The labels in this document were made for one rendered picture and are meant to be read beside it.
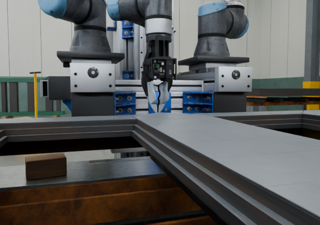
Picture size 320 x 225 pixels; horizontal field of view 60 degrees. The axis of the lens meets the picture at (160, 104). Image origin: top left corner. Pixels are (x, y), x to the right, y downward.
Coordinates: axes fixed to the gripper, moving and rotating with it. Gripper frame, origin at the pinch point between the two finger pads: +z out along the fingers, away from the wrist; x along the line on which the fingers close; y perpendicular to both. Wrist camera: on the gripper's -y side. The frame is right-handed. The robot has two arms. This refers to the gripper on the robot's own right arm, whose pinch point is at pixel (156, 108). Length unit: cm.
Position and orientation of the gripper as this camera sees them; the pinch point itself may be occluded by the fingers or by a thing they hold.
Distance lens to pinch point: 80.4
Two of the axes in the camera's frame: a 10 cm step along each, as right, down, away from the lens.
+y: 2.8, 0.6, -9.6
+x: 9.6, -0.2, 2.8
